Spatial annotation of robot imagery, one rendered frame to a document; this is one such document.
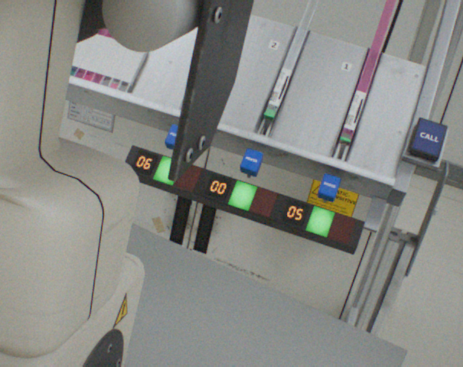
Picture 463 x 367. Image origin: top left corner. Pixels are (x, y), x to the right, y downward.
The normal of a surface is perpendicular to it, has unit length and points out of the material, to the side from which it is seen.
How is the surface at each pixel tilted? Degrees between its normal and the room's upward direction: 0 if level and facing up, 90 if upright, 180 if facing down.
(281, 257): 90
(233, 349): 0
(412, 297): 0
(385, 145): 46
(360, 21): 90
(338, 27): 90
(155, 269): 0
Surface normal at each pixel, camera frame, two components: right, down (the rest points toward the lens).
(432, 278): 0.21, -0.87
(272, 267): -0.28, 0.38
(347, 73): -0.05, -0.33
